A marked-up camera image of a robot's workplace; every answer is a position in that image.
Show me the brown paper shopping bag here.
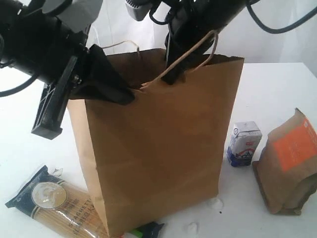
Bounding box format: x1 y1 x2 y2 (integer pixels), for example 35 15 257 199
67 48 244 238

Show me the black left camera cable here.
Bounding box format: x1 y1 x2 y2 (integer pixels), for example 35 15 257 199
0 57 38 98

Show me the white backdrop curtain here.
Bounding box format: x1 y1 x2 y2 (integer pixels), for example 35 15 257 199
0 0 317 67

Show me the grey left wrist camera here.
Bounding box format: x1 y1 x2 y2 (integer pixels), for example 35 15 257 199
42 0 103 33

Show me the spaghetti packet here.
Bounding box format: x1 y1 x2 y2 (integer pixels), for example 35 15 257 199
5 166 109 238

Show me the brown pouch with orange label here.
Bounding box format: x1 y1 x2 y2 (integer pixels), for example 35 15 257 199
252 109 317 215

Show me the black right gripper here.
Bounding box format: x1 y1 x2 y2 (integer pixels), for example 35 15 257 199
162 0 246 85

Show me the small white milk carton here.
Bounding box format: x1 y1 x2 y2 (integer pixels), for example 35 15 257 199
226 121 262 167

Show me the white crumpled ball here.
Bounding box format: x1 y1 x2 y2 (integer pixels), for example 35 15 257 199
186 222 199 234
210 197 223 210

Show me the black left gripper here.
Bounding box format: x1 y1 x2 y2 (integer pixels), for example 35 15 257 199
0 9 135 140

